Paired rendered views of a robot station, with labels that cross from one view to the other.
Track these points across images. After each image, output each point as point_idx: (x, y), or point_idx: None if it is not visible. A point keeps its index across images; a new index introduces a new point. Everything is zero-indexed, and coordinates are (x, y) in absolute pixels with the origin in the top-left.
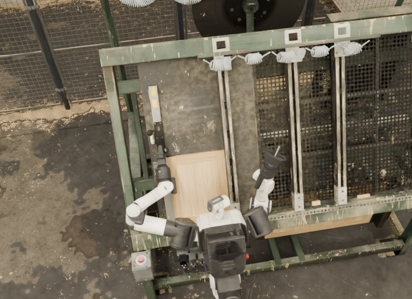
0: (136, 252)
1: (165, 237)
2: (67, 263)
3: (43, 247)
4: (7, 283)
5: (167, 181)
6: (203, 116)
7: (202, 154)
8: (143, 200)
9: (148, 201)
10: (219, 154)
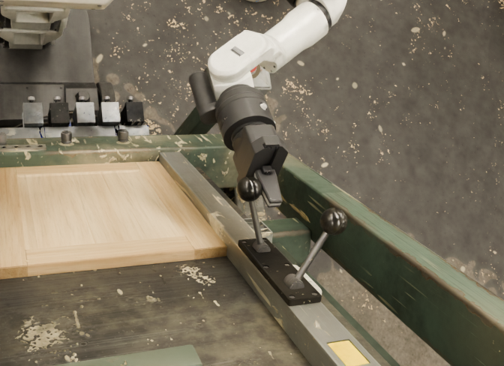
0: (259, 88)
1: (186, 141)
2: (355, 291)
3: (409, 332)
4: (448, 256)
5: (232, 85)
6: (83, 358)
7: (87, 256)
8: (301, 20)
9: (284, 22)
10: (7, 259)
